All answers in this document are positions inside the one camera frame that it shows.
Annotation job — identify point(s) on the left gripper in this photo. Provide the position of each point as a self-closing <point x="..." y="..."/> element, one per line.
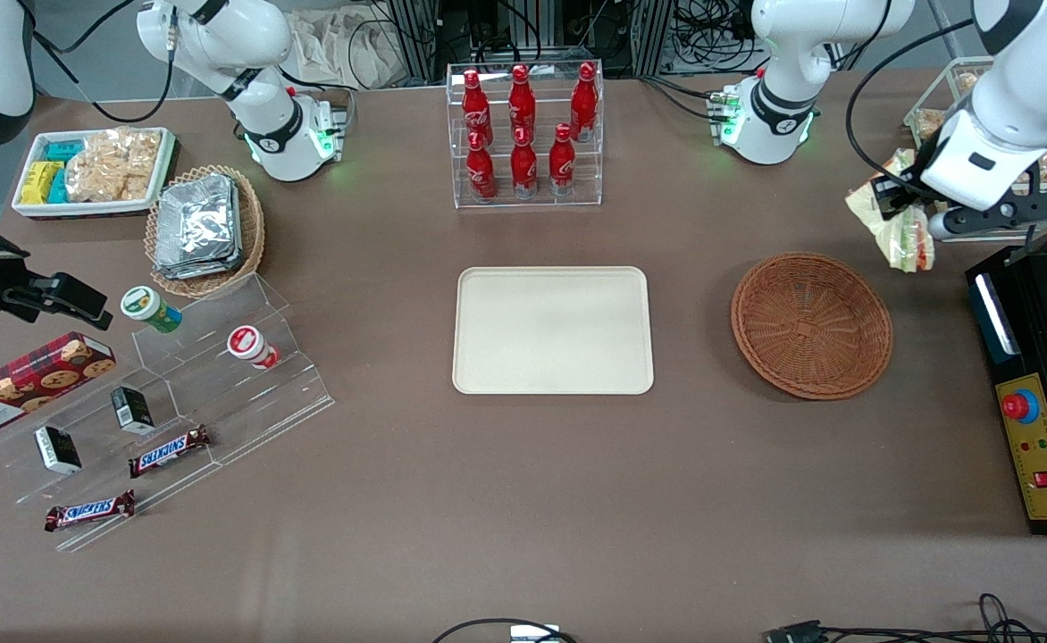
<point x="900" y="191"/>

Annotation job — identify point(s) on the triangle sandwich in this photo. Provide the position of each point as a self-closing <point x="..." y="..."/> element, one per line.
<point x="906" y="241"/>

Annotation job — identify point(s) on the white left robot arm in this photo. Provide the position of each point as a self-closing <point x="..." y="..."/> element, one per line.
<point x="783" y="54"/>

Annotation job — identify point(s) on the round brown wicker basket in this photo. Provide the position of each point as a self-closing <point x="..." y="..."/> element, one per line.
<point x="809" y="326"/>

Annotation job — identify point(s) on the oval tan wicker basket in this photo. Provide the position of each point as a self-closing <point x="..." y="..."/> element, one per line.
<point x="251" y="232"/>

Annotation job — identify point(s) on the cream plastic tray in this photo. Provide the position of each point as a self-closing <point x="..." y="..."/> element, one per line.
<point x="552" y="330"/>

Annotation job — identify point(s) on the red tartan cookie box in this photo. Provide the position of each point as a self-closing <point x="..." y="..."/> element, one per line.
<point x="32" y="384"/>

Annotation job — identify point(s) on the white rectangular snack bin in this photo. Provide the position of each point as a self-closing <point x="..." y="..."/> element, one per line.
<point x="23" y="210"/>

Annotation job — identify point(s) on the green lidded cup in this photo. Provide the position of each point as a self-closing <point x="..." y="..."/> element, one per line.
<point x="150" y="308"/>

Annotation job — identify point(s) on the teal snack pack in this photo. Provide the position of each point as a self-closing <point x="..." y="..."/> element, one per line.
<point x="66" y="150"/>
<point x="59" y="187"/>

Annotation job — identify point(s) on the yellow snack pack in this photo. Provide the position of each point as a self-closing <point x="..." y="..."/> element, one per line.
<point x="39" y="183"/>

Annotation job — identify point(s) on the small black box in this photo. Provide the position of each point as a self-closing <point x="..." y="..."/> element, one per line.
<point x="58" y="449"/>
<point x="132" y="409"/>

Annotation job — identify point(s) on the large clear cracker bag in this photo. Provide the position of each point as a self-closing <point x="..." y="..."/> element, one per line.
<point x="117" y="165"/>

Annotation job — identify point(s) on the silver foil pack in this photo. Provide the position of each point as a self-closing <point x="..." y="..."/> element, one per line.
<point x="202" y="271"/>
<point x="197" y="219"/>

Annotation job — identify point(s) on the black machine with yellow panel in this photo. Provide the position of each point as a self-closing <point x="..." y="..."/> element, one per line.
<point x="1042" y="313"/>

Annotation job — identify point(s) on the snickers chocolate bar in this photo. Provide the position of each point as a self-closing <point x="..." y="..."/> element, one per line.
<point x="169" y="451"/>
<point x="90" y="511"/>

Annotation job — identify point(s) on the clear acrylic step display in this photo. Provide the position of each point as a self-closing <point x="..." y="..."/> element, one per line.
<point x="220" y="402"/>

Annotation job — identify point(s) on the red lidded cup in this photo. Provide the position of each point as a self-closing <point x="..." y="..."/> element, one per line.
<point x="251" y="346"/>

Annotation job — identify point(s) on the red emergency stop button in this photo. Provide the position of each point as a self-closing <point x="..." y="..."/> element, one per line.
<point x="1019" y="406"/>

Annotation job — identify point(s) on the red cola bottle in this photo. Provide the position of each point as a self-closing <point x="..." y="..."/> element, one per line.
<point x="523" y="168"/>
<point x="584" y="100"/>
<point x="562" y="165"/>
<point x="522" y="100"/>
<point x="476" y="105"/>
<point x="481" y="170"/>

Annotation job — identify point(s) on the beige cloth bag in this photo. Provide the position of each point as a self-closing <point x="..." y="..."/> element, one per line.
<point x="345" y="45"/>

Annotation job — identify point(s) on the clear acrylic bottle rack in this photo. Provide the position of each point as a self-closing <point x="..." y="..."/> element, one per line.
<point x="461" y="134"/>

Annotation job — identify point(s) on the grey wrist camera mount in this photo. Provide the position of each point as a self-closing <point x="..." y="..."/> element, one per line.
<point x="1006" y="219"/>

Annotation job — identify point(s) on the aluminium frame post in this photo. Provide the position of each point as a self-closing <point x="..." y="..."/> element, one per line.
<point x="651" y="36"/>
<point x="414" y="40"/>

